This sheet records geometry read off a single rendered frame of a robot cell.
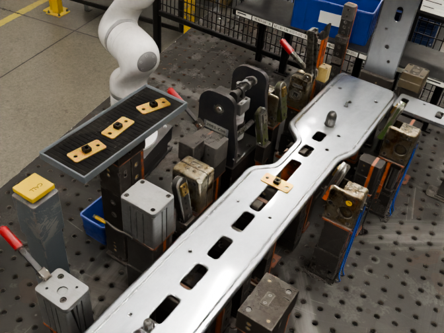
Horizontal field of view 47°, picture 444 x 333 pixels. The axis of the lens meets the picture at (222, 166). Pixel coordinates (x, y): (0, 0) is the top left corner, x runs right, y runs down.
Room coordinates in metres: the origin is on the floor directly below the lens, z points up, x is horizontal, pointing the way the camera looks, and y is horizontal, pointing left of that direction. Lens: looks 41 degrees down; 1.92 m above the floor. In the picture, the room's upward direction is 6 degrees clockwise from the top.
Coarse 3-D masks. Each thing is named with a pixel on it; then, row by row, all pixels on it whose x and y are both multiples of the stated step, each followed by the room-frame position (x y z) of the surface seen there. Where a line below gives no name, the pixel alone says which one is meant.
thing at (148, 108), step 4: (156, 100) 1.11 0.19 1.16; (160, 100) 1.11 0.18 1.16; (164, 100) 1.11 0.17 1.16; (144, 104) 1.08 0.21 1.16; (148, 104) 1.08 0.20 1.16; (152, 104) 1.07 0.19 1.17; (156, 104) 1.08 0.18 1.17; (160, 104) 1.09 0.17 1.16; (164, 104) 1.09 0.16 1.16; (168, 104) 1.09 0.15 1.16; (136, 108) 1.07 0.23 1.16; (140, 108) 1.06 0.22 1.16; (144, 108) 1.07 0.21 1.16; (148, 108) 1.07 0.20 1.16; (152, 108) 1.07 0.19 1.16; (156, 108) 1.07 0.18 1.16; (160, 108) 1.07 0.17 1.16; (144, 112) 1.05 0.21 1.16; (148, 112) 1.05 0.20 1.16
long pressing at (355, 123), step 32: (320, 96) 1.46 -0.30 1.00; (352, 96) 1.48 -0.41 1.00; (384, 96) 1.50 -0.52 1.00; (320, 128) 1.28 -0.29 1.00; (352, 128) 1.30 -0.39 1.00; (288, 160) 1.12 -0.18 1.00; (320, 160) 1.13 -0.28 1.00; (224, 192) 0.96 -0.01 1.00; (256, 192) 0.97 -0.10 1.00; (192, 224) 0.84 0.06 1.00; (224, 224) 0.85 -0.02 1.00; (256, 224) 0.86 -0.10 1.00; (288, 224) 0.88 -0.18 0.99; (160, 256) 0.73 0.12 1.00; (192, 256) 0.74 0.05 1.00; (224, 256) 0.75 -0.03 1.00; (256, 256) 0.76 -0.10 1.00; (128, 288) 0.64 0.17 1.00; (160, 288) 0.65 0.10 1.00; (192, 288) 0.66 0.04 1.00; (224, 288) 0.67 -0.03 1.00; (96, 320) 0.56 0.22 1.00; (128, 320) 0.57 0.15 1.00; (192, 320) 0.58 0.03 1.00
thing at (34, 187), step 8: (32, 176) 0.78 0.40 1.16; (40, 176) 0.79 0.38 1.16; (24, 184) 0.76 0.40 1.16; (32, 184) 0.76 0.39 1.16; (40, 184) 0.76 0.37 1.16; (48, 184) 0.76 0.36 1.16; (16, 192) 0.74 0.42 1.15; (24, 192) 0.74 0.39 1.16; (32, 192) 0.74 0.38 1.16; (40, 192) 0.74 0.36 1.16; (32, 200) 0.72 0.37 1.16
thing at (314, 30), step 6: (312, 30) 1.49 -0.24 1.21; (312, 36) 1.48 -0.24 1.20; (324, 36) 1.49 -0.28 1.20; (312, 42) 1.48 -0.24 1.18; (312, 48) 1.48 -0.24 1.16; (312, 54) 1.48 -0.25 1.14; (306, 60) 1.48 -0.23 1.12; (312, 60) 1.47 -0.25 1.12; (306, 66) 1.48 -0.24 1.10; (312, 66) 1.47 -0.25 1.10; (306, 72) 1.48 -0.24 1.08; (312, 72) 1.47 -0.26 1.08
